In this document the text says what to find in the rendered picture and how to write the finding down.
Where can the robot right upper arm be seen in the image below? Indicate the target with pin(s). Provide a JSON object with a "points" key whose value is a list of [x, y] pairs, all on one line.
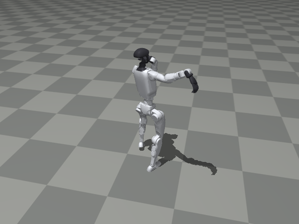
{"points": [[154, 75]]}

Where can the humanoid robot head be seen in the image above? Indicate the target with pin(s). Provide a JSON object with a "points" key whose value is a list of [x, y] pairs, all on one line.
{"points": [[140, 53]]}

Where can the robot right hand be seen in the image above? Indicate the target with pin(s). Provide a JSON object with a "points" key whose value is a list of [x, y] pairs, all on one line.
{"points": [[192, 80]]}

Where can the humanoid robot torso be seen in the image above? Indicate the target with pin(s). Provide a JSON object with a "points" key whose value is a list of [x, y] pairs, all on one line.
{"points": [[147, 89]]}

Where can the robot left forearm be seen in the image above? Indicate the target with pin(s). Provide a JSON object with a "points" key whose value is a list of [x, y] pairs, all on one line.
{"points": [[154, 64]]}

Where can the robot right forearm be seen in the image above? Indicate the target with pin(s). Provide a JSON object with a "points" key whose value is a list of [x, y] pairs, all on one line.
{"points": [[177, 75]]}

